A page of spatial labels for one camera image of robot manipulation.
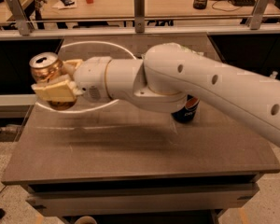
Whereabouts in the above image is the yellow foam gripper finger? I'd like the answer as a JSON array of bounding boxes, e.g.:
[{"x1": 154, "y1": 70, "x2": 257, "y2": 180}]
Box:
[
  {"x1": 63, "y1": 59, "x2": 83, "y2": 77},
  {"x1": 32, "y1": 75, "x2": 83, "y2": 102}
]

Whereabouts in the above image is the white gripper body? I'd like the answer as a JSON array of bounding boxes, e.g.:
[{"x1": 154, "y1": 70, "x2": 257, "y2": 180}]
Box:
[{"x1": 74, "y1": 57, "x2": 112, "y2": 103}]

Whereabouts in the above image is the orange LaCroix can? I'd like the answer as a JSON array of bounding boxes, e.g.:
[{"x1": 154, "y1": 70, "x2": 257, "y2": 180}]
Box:
[{"x1": 29, "y1": 52, "x2": 77, "y2": 110}]

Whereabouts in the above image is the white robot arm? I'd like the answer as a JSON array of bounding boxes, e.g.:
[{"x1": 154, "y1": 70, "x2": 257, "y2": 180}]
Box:
[{"x1": 30, "y1": 43, "x2": 280, "y2": 147}]

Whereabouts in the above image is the blue Pepsi can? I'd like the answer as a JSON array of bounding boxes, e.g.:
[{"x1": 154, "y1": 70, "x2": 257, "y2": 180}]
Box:
[{"x1": 172, "y1": 95, "x2": 200, "y2": 123}]

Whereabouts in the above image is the wooden background desk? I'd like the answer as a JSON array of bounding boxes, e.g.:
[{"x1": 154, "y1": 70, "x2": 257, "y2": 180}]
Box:
[{"x1": 41, "y1": 0, "x2": 253, "y2": 21}]

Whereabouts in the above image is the green chip bag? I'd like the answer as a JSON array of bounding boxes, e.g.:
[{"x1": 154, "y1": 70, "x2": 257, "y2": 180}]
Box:
[{"x1": 178, "y1": 45, "x2": 203, "y2": 59}]

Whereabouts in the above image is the table drawer front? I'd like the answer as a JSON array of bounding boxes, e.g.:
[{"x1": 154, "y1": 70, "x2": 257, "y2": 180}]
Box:
[{"x1": 26, "y1": 183, "x2": 259, "y2": 217}]

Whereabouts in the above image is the black mesh cup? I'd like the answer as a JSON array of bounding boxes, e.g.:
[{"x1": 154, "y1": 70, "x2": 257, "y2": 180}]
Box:
[{"x1": 193, "y1": 0, "x2": 208, "y2": 9}]

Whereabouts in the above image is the left metal railing post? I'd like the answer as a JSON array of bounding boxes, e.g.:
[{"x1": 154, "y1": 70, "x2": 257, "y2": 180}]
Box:
[{"x1": 6, "y1": 0, "x2": 34, "y2": 35}]

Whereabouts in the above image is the metal railing post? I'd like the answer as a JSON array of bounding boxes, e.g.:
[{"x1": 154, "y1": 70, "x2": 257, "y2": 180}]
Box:
[
  {"x1": 133, "y1": 0, "x2": 145, "y2": 33},
  {"x1": 6, "y1": 0, "x2": 34, "y2": 35},
  {"x1": 246, "y1": 0, "x2": 269, "y2": 30}
]

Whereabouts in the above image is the middle metal railing post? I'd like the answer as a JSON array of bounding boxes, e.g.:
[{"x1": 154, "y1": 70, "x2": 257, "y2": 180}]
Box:
[{"x1": 133, "y1": 0, "x2": 145, "y2": 33}]

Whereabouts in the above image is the black cable on desk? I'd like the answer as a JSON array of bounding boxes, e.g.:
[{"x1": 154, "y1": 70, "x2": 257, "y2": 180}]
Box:
[{"x1": 211, "y1": 0, "x2": 243, "y2": 12}]

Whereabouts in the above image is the right metal railing post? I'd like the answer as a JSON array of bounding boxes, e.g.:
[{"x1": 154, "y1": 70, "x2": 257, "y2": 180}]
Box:
[{"x1": 246, "y1": 0, "x2": 269, "y2": 30}]

